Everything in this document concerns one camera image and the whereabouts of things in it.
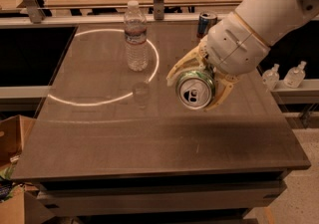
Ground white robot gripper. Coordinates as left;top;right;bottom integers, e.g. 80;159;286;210
166;12;270;112

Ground green soda can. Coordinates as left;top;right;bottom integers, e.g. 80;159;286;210
175;70;216;111

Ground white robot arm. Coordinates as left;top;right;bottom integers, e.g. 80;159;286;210
166;0;319;111

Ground blue silver energy drink can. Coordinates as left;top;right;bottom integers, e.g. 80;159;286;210
197;11;217;38

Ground small clear bottle left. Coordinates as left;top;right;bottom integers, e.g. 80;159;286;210
262;64;279;91

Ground small clear bottle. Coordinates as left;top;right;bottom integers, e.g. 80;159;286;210
283;61;306;88
262;64;279;91

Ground small clear bottle right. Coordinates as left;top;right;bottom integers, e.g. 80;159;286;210
283;61;306;88

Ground clear plastic water bottle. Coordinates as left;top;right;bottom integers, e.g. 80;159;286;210
124;0;149;72

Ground cardboard box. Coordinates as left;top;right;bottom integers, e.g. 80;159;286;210
0;114;55;224

